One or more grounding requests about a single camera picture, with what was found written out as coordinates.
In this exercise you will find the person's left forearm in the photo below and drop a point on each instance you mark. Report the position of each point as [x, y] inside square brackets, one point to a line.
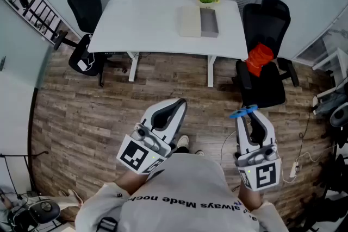
[130, 180]

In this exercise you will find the white wall shelf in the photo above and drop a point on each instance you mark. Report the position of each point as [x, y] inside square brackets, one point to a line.
[40, 13]

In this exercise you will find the blue scissors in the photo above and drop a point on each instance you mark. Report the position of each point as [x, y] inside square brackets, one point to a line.
[235, 115]

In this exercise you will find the person's right forearm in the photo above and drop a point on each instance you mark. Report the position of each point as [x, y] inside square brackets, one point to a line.
[250, 197]

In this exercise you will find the white power adapter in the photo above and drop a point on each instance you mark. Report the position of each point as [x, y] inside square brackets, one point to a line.
[82, 65]

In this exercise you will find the black metal stand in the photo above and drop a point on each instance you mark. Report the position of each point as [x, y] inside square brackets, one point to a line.
[46, 152]

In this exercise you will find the black office chair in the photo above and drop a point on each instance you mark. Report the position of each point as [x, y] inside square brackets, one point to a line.
[87, 11]
[266, 21]

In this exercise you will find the white power strip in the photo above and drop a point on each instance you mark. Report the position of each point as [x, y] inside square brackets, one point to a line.
[294, 169]

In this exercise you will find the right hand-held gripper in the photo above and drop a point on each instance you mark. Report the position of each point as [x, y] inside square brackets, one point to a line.
[265, 175]

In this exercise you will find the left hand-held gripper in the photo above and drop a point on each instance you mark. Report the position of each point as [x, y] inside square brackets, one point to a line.
[133, 156]

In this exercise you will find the person's white shoe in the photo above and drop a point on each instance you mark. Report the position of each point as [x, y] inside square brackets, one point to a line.
[199, 153]
[182, 141]

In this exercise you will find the person's white printed shirt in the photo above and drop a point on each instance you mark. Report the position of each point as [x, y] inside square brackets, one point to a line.
[185, 184]

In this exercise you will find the white side table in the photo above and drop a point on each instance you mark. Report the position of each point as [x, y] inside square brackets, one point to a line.
[333, 61]

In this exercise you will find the grey tray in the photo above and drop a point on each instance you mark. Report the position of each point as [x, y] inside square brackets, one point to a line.
[209, 23]

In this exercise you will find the beige tray lid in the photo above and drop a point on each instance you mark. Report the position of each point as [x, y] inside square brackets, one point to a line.
[189, 21]

